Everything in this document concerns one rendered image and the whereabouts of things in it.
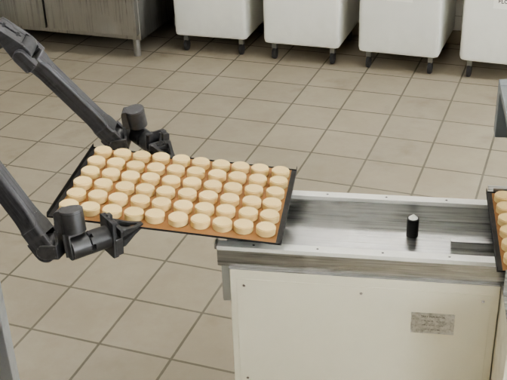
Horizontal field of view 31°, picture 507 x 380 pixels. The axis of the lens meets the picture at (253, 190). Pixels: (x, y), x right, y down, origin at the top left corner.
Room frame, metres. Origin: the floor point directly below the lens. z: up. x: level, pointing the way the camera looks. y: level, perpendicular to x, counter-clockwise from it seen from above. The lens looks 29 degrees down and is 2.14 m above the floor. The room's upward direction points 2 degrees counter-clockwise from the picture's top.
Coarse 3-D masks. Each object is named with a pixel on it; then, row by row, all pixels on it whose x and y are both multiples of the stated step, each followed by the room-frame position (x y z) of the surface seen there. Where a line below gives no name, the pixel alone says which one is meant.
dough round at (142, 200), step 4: (136, 196) 2.06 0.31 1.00; (140, 196) 2.06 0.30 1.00; (144, 196) 2.06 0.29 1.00; (132, 200) 2.04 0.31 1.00; (136, 200) 2.04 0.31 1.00; (140, 200) 2.04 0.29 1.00; (144, 200) 2.04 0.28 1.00; (148, 200) 2.04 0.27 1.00; (132, 204) 2.04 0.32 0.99; (136, 204) 2.03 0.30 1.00; (140, 204) 2.03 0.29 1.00; (144, 204) 2.03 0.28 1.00; (148, 204) 2.04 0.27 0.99; (144, 208) 2.03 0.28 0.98
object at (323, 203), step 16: (304, 192) 2.24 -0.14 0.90; (320, 192) 2.24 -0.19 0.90; (336, 192) 2.23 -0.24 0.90; (304, 208) 2.22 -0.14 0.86; (320, 208) 2.21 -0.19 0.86; (336, 208) 2.21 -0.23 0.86; (352, 208) 2.20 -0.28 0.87; (368, 208) 2.19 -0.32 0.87; (384, 208) 2.18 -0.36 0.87; (400, 208) 2.18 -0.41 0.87; (416, 208) 2.17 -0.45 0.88; (432, 208) 2.16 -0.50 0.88; (448, 208) 2.15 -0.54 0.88; (464, 208) 2.14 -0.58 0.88; (480, 208) 2.14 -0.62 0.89
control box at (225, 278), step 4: (228, 240) 2.10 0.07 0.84; (232, 240) 2.09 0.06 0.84; (224, 268) 2.01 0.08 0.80; (228, 268) 2.01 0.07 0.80; (224, 272) 2.01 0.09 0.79; (228, 272) 2.01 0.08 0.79; (224, 276) 2.01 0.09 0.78; (228, 276) 2.01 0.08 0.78; (224, 280) 2.01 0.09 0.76; (228, 280) 2.01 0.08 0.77; (224, 284) 2.01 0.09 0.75; (228, 284) 2.01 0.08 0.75; (224, 288) 2.01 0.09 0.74; (228, 288) 2.01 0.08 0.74; (224, 292) 2.01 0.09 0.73; (228, 292) 2.01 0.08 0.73; (224, 296) 2.01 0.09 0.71; (228, 296) 2.01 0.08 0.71
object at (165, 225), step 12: (132, 156) 2.32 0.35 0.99; (120, 180) 2.18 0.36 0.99; (180, 180) 2.19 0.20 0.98; (204, 180) 2.20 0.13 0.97; (228, 180) 2.20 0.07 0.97; (288, 180) 2.22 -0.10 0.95; (108, 192) 2.11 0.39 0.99; (264, 192) 2.14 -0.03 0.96; (216, 204) 2.07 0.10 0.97; (240, 204) 2.07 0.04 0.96; (84, 216) 1.98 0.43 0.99; (96, 216) 1.99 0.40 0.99; (144, 216) 1.99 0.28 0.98; (216, 216) 2.01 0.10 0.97; (168, 228) 1.94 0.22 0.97; (180, 228) 1.94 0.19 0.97; (192, 228) 1.94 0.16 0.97; (276, 228) 1.96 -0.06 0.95; (264, 240) 1.90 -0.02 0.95
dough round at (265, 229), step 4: (260, 224) 1.95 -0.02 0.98; (264, 224) 1.95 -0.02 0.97; (268, 224) 1.95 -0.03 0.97; (272, 224) 1.95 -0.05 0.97; (256, 228) 1.93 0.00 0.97; (260, 228) 1.92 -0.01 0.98; (264, 228) 1.92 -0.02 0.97; (268, 228) 1.92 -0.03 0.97; (272, 228) 1.93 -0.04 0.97; (256, 232) 1.93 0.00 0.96; (260, 232) 1.92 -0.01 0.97; (264, 232) 1.91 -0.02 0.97; (268, 232) 1.91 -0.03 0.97; (272, 232) 1.92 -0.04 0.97; (260, 236) 1.92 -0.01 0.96; (264, 236) 1.91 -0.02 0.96; (268, 236) 1.91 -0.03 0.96
